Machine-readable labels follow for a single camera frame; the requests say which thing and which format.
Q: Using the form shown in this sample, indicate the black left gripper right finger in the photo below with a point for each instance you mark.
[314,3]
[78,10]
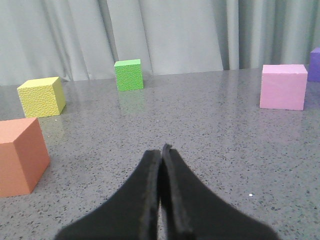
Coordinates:
[194,212]

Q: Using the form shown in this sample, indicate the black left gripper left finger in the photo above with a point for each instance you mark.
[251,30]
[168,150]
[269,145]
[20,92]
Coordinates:
[130,214]

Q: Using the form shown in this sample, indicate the orange foam cube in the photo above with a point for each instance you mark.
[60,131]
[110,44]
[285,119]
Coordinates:
[23,156]

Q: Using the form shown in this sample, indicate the green foam cube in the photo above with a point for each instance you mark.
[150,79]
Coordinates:
[129,75]

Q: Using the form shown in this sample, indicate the yellow foam cube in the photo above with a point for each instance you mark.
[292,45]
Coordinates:
[42,97]

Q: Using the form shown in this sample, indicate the pink foam cube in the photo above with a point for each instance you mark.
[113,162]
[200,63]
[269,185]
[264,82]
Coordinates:
[283,86]

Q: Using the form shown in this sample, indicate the purple foam cube back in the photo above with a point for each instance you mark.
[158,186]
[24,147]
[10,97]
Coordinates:
[314,66]

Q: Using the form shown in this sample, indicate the grey curtain backdrop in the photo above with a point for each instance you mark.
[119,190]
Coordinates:
[82,39]

